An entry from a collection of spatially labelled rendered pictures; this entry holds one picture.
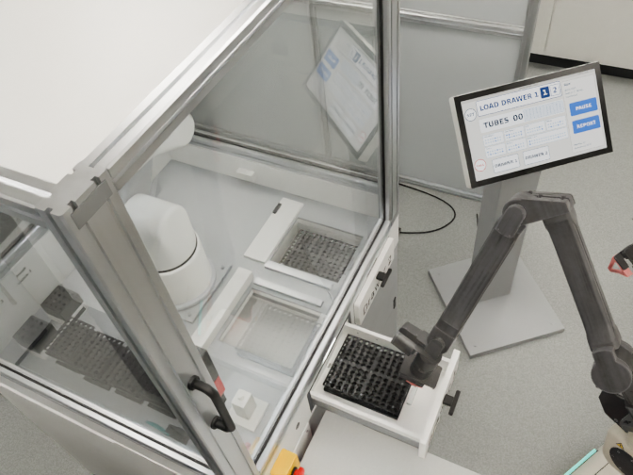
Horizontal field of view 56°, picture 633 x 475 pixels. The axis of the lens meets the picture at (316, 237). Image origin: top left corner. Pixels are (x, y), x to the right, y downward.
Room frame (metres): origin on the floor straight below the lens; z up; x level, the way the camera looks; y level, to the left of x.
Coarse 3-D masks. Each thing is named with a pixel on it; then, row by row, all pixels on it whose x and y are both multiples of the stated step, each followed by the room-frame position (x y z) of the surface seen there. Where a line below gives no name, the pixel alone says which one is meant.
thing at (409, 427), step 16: (368, 336) 0.91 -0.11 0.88; (384, 336) 0.89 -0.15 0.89; (336, 352) 0.90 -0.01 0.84; (416, 352) 0.83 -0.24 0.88; (320, 384) 0.81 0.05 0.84; (320, 400) 0.73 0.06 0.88; (336, 400) 0.75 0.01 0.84; (416, 400) 0.71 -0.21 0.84; (432, 400) 0.71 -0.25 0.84; (352, 416) 0.68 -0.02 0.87; (368, 416) 0.66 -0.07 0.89; (384, 416) 0.68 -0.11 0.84; (400, 416) 0.67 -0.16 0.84; (416, 416) 0.67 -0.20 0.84; (384, 432) 0.63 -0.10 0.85; (400, 432) 0.61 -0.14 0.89; (416, 432) 0.62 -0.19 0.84
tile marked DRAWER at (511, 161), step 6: (504, 156) 1.43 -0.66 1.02; (510, 156) 1.43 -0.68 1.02; (516, 156) 1.43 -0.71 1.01; (492, 162) 1.42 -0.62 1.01; (498, 162) 1.42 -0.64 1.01; (504, 162) 1.42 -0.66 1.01; (510, 162) 1.42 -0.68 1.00; (516, 162) 1.42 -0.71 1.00; (498, 168) 1.41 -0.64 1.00; (504, 168) 1.41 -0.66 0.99; (510, 168) 1.41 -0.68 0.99
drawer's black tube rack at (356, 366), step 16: (352, 336) 0.91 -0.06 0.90; (352, 352) 0.85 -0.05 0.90; (368, 352) 0.86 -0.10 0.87; (384, 352) 0.84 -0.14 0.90; (400, 352) 0.83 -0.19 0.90; (336, 368) 0.81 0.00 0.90; (352, 368) 0.81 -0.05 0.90; (368, 368) 0.81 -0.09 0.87; (384, 368) 0.81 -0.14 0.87; (336, 384) 0.77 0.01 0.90; (352, 384) 0.77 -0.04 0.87; (368, 384) 0.75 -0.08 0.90; (384, 384) 0.75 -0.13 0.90; (400, 384) 0.74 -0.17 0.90; (352, 400) 0.73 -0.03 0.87; (368, 400) 0.72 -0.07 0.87; (384, 400) 0.71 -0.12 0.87
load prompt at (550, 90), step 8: (536, 88) 1.58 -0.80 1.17; (544, 88) 1.58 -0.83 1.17; (552, 88) 1.58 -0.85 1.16; (560, 88) 1.57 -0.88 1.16; (496, 96) 1.56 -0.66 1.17; (504, 96) 1.56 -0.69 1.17; (512, 96) 1.56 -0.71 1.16; (520, 96) 1.56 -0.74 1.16; (528, 96) 1.56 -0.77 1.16; (536, 96) 1.56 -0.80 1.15; (544, 96) 1.56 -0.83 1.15; (552, 96) 1.56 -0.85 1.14; (480, 104) 1.54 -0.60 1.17; (488, 104) 1.54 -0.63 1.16; (496, 104) 1.54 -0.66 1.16; (504, 104) 1.54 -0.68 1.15; (512, 104) 1.54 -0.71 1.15; (520, 104) 1.54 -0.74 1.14; (528, 104) 1.54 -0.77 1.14; (480, 112) 1.53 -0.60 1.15; (488, 112) 1.53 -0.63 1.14
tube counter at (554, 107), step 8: (544, 104) 1.54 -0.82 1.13; (552, 104) 1.54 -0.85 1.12; (560, 104) 1.54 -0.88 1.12; (512, 112) 1.52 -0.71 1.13; (520, 112) 1.52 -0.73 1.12; (528, 112) 1.52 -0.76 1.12; (536, 112) 1.52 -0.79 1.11; (544, 112) 1.52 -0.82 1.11; (552, 112) 1.52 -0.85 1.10; (560, 112) 1.52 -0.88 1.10; (512, 120) 1.51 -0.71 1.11; (520, 120) 1.51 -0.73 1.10; (528, 120) 1.51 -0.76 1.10
